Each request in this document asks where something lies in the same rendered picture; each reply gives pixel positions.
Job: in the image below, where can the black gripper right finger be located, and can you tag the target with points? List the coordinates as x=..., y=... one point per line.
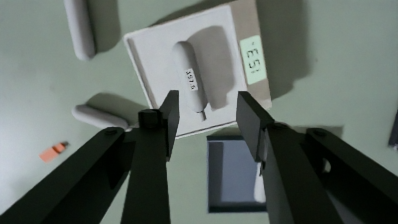
x=358, y=188

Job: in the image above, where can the white digital scale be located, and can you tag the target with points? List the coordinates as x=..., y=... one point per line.
x=211, y=37

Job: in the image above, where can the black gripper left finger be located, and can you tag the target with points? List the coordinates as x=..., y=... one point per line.
x=78, y=190

